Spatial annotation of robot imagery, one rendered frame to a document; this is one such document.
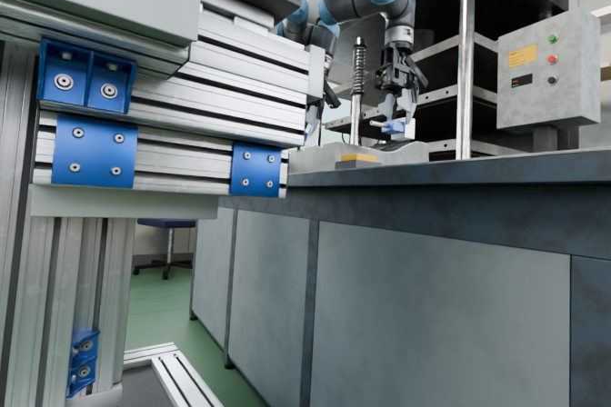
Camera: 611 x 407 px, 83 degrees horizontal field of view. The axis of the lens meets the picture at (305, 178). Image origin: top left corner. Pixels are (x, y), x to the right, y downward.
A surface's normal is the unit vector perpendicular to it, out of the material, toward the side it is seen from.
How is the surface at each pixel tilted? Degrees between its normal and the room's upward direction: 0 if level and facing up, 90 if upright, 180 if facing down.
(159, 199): 90
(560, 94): 90
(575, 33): 90
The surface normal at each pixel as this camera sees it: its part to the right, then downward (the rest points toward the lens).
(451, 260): -0.85, -0.08
